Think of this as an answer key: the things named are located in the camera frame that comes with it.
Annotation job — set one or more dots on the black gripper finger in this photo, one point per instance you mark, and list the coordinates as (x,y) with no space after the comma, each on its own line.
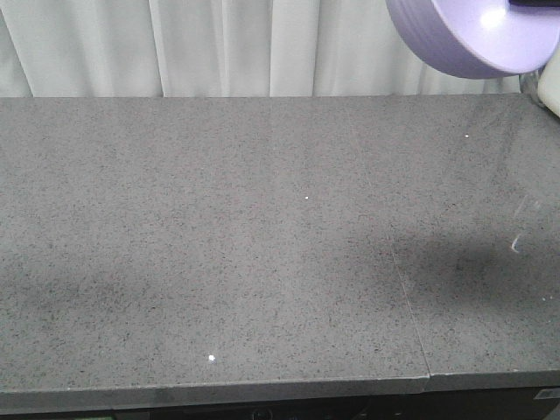
(536,3)

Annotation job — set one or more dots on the lilac plastic bowl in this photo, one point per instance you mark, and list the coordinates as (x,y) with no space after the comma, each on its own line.
(477,39)

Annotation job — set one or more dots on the white rice cooker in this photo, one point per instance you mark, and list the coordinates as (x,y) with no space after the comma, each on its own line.
(548,89)

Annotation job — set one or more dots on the white QR code sticker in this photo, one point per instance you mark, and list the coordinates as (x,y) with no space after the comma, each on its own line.
(547,393)

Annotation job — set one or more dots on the black drawer disinfection cabinet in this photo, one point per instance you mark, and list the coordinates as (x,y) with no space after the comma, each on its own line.
(506,403)

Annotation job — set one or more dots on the white curtain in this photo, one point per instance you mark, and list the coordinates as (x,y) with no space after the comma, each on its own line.
(216,49)

